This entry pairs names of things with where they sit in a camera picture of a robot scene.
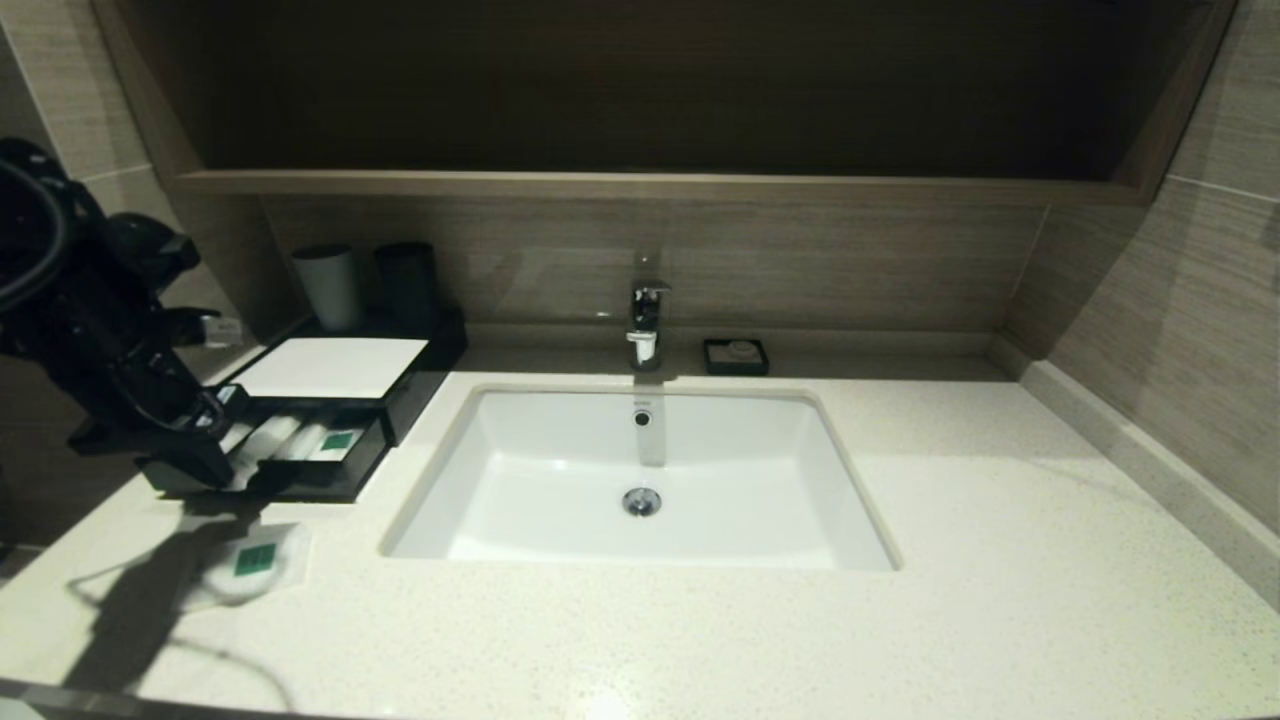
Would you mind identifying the long clear toothbrush packet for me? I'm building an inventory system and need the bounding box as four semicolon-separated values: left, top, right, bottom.
228;414;304;491

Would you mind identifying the small clear green-label sachet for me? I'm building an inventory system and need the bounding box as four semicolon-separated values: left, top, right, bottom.
178;521;314;613

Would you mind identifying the black pull-out drawer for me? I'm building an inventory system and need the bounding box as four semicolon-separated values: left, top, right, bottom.
140;400;394;503

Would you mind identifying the narrow white wrapped packet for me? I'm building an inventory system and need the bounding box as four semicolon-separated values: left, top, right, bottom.
290;420;336;461

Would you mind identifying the flat white green-label packet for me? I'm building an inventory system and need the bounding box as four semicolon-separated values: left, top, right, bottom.
308;427;367;463

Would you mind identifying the white paper card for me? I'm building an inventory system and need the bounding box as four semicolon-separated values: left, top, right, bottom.
232;337;430;400

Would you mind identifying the pale grey cup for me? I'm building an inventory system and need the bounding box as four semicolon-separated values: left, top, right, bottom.
290;245;363;332

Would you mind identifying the black cup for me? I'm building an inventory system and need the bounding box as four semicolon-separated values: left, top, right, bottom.
374;241;439;330

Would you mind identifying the chrome faucet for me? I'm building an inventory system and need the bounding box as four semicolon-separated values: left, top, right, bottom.
626;253;673;373

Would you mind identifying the black soap dish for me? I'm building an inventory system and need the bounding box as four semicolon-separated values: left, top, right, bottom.
703;339;771;377

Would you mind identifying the white ceramic sink basin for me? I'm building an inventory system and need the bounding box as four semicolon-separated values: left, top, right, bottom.
380;384;903;573

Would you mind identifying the thin black camera cable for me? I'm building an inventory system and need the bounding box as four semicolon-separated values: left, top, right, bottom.
105;360;229;441

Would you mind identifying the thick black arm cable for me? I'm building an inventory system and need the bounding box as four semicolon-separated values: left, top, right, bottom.
0;158;71;313

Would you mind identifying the wooden wall shelf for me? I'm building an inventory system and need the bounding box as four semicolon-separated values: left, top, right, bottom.
175;168;1147;207

